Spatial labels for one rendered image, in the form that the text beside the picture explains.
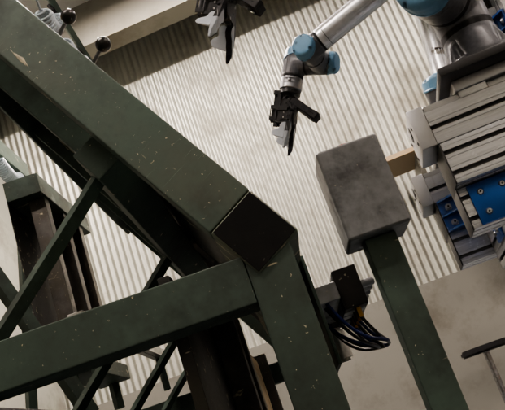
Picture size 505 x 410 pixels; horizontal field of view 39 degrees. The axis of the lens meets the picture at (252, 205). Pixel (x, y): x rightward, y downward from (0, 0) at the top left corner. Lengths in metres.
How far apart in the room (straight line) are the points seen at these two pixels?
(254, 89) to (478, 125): 4.18
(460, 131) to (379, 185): 0.26
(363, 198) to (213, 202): 0.28
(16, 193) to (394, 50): 3.31
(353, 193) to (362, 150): 0.08
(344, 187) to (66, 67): 0.60
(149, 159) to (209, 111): 4.26
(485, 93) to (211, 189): 0.59
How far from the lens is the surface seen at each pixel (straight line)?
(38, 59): 1.54
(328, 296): 1.56
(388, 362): 5.02
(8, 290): 2.48
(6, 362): 1.38
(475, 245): 1.96
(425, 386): 1.30
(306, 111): 2.39
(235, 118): 5.56
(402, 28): 5.65
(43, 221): 3.14
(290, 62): 2.44
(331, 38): 2.29
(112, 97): 1.45
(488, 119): 1.52
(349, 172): 1.34
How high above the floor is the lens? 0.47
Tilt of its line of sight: 18 degrees up
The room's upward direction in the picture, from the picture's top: 19 degrees counter-clockwise
